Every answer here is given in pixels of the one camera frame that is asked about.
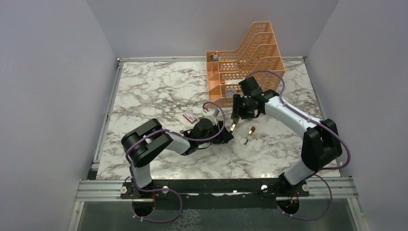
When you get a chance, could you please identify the pink stapler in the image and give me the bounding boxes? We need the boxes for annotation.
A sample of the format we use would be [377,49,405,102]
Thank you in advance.
[242,126,256,147]

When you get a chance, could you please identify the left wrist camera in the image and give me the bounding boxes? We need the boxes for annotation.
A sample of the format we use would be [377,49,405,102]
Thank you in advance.
[204,108,220,123]

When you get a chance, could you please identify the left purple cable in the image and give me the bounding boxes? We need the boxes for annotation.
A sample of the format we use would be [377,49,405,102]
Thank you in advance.
[125,102,226,223]

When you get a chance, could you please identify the orange plastic file organizer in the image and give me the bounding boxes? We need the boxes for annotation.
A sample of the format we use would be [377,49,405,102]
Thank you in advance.
[206,22,286,108]

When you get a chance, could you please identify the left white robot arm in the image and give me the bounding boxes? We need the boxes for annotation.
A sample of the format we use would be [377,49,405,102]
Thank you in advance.
[121,118,234,198]

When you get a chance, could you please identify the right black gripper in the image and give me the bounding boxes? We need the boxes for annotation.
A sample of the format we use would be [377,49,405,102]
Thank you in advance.
[231,94,255,119]

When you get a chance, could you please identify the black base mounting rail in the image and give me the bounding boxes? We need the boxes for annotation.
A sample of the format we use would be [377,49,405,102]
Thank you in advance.
[120,178,309,210]

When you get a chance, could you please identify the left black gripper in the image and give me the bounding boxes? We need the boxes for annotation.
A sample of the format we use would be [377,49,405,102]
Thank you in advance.
[197,121,233,146]

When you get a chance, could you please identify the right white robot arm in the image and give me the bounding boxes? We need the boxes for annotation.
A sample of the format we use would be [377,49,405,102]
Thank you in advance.
[231,77,343,196]

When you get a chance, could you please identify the binder clips in organizer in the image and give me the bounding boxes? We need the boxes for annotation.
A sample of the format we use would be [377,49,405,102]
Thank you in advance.
[209,54,220,62]

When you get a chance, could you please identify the clear packet in organizer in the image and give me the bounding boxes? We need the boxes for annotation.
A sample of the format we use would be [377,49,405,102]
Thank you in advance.
[224,79,241,85]

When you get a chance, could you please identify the red white staple box sleeve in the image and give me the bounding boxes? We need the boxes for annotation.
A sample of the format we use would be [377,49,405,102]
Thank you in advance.
[183,111,198,124]

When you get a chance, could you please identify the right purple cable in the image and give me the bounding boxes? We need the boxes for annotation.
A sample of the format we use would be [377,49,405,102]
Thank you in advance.
[245,70,352,221]

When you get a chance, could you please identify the clear tape roll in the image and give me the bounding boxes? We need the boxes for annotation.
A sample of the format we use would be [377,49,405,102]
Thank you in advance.
[225,89,236,97]

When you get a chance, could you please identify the purple cable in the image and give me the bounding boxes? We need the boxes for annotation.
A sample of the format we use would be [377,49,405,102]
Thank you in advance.
[125,102,226,223]
[245,70,352,221]

